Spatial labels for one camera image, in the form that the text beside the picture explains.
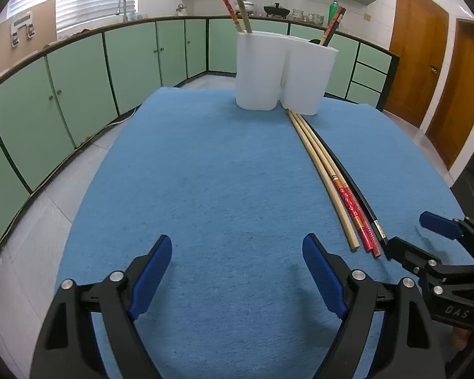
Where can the blue table mat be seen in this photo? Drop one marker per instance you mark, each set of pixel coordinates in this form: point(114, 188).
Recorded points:
point(221, 185)

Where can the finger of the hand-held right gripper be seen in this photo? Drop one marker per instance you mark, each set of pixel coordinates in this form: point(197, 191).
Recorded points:
point(438, 223)
point(407, 254)

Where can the glass jar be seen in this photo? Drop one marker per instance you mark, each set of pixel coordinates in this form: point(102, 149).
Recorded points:
point(297, 14)
point(312, 17)
point(320, 19)

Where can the silver kettle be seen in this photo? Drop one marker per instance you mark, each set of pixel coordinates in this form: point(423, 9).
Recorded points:
point(251, 6)
point(181, 10)

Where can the black red-ended chopstick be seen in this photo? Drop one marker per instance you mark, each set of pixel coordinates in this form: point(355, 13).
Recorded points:
point(338, 14)
point(380, 233)
point(335, 28)

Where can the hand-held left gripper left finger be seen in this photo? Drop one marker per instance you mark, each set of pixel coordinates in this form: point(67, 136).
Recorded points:
point(152, 280)

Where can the person's right hand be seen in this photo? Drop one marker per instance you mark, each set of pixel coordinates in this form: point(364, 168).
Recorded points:
point(466, 337)

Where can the white two-compartment utensil holder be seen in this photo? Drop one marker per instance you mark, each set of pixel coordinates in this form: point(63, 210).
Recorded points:
point(260, 71)

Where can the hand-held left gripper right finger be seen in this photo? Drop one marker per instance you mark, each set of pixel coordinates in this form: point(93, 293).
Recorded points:
point(324, 280)

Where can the brown wooden door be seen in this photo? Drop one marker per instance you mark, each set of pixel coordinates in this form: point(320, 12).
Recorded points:
point(414, 47)
point(462, 87)

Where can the white metal bracket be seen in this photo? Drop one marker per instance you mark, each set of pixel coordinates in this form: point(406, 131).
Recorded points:
point(30, 30)

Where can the green thermos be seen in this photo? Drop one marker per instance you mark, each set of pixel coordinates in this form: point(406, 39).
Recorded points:
point(332, 11)

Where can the plain bamboo chopstick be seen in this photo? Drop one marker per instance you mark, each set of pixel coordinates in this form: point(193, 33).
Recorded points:
point(239, 2)
point(350, 237)

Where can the black wok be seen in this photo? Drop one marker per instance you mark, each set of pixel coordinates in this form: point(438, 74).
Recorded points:
point(276, 10)

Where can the red patterned wooden chopstick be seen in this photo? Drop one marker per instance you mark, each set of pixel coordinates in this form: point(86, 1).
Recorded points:
point(225, 2)
point(365, 244)
point(374, 250)

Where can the metal kitchen faucet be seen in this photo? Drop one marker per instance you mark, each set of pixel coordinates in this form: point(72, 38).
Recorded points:
point(124, 14)

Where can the green base cabinets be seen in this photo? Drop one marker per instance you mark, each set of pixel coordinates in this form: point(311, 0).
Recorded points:
point(79, 83)

